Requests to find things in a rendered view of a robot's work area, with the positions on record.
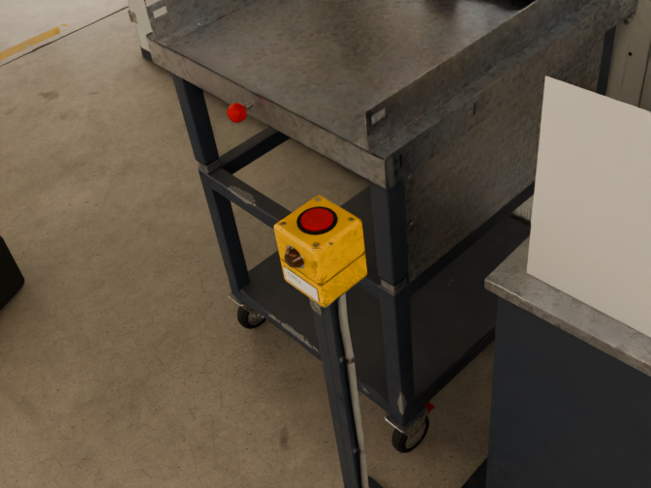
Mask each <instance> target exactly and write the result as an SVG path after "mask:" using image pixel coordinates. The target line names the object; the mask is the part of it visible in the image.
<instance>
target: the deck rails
mask: <svg viewBox="0 0 651 488"><path fill-rule="evenodd" d="M255 1H257V0H159V1H157V2H155V3H153V4H151V5H149V6H146V7H145V8H146V12H147V15H148V19H149V22H150V26H151V29H152V33H153V36H154V39H153V41H155V42H156V43H158V44H160V45H162V46H169V45H171V44H173V43H175V42H177V41H179V40H181V39H183V38H185V37H187V36H188V35H190V34H192V33H194V32H196V31H198V30H200V29H202V28H204V27H205V26H207V25H209V24H211V23H213V22H215V21H217V20H219V19H221V18H223V17H225V16H227V15H230V14H232V13H234V12H236V11H238V10H240V9H242V8H244V7H246V6H248V5H250V4H252V3H253V2H255ZM594 1H595V0H536V1H535V2H533V3H532V4H530V5H529V6H527V7H526V8H524V9H522V10H521V11H519V12H518V13H516V14H515V15H513V16H511V17H509V18H508V19H506V20H505V21H503V22H502V23H500V24H499V25H497V26H495V27H494V28H492V29H491V30H489V31H488V32H486V33H485V34H483V35H482V36H480V37H478V38H477V39H475V40H474V41H472V42H471V43H469V44H468V45H466V46H464V47H462V48H461V49H459V50H458V51H457V52H456V53H454V54H453V55H451V56H449V57H448V58H446V59H445V60H443V61H442V62H440V63H439V64H437V65H435V66H434V67H432V68H431V69H429V70H428V71H426V72H425V73H423V74H421V75H420V76H418V77H416V78H415V79H413V80H412V81H410V82H409V83H407V84H405V85H404V86H402V87H401V88H399V89H398V90H396V91H395V92H393V93H391V94H390V95H388V96H387V97H385V98H384V99H382V100H381V101H379V102H378V103H377V104H375V105H374V106H372V107H370V108H369V109H367V110H366V111H365V112H364V120H365V131H366V132H365V133H364V134H362V135H361V136H359V137H357V138H356V139H354V140H353V141H352V143H353V144H355V145H356V146H358V147H360V148H362V149H364V150H366V151H368V152H370V153H373V152H374V151H375V150H377V149H378V148H380V147H381V146H383V145H384V144H386V143H387V142H389V141H390V140H392V139H393V138H394V137H396V136H398V135H399V134H401V133H402V132H404V131H405V130H407V129H408V128H410V127H411V126H413V125H414V124H415V123H417V122H418V121H420V119H422V118H423V117H425V116H426V115H428V114H429V113H431V112H432V111H433V110H435V109H436V108H438V107H440V106H441V105H443V104H444V103H446V102H447V101H449V100H450V99H451V98H453V97H454V96H456V95H457V94H459V93H460V92H462V91H463V90H465V89H466V88H468V87H469V86H470V85H472V84H473V83H475V82H476V81H478V80H479V79H481V78H482V77H484V76H486V75H487V74H488V73H490V72H491V71H493V70H494V69H496V68H497V67H499V66H500V65H502V64H503V63H505V62H506V61H508V60H509V59H510V58H512V57H513V56H515V55H516V54H517V53H518V52H520V51H521V50H523V49H524V48H526V47H527V46H529V45H530V44H532V43H533V42H535V41H536V40H538V39H539V38H541V37H542V36H544V35H545V34H546V33H548V32H549V31H551V30H552V29H554V28H555V27H557V26H558V25H560V24H561V23H563V22H564V21H565V20H567V19H568V18H570V17H571V16H573V15H575V14H576V13H578V12H579V11H581V10H582V9H583V8H585V7H586V6H588V5H589V4H591V3H592V2H594ZM163 7H166V11H167V12H166V13H164V14H162V15H159V16H157V17H155V18H154V14H153V12H154V11H156V10H158V9H161V8H163ZM383 108H384V109H385V115H384V116H382V117H381V118H379V119H377V120H376V121H374V122H373V123H372V118H371V116H373V115H374V114H376V113H377V112H379V111H380V110H382V109H383Z"/></svg>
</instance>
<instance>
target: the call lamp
mask: <svg viewBox="0 0 651 488"><path fill-rule="evenodd" d="M284 260H285V262H286V264H287V265H288V266H289V267H291V268H300V269H302V268H304V267H305V259H304V257H303V255H302V253H301V252H300V251H299V250H298V248H296V247H295V246H293V245H288V246H287V247H286V252H285V256H284Z"/></svg>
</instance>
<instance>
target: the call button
mask: <svg viewBox="0 0 651 488"><path fill-rule="evenodd" d="M300 222H301V225H302V226H303V227H304V228H305V229H308V230H313V231H316V230H322V229H326V228H328V227H329V226H330V225H331V224H332V222H333V216H332V214H331V213H330V212H329V211H328V210H325V209H322V208H315V209H311V210H309V211H307V212H306V213H304V214H303V215H302V217H301V219H300Z"/></svg>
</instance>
